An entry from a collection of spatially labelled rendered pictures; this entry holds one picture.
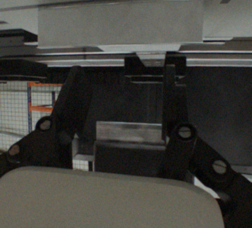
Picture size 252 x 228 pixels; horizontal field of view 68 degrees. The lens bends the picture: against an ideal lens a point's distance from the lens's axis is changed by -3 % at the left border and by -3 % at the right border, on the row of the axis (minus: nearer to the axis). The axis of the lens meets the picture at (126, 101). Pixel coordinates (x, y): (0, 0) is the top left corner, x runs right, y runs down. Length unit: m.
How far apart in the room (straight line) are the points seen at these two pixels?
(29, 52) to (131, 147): 0.41
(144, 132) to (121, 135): 0.02
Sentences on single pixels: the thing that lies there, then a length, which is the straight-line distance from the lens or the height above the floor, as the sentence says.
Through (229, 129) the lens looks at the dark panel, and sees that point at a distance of 0.75.
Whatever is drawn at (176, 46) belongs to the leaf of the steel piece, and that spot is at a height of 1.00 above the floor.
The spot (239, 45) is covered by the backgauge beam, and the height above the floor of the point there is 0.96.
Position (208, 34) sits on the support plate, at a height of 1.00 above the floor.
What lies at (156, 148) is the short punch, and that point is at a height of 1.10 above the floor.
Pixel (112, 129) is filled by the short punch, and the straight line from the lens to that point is 0.20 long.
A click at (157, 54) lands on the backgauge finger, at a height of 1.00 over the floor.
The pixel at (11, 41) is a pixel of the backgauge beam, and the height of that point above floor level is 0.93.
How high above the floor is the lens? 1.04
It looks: 5 degrees up
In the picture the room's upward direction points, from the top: 179 degrees counter-clockwise
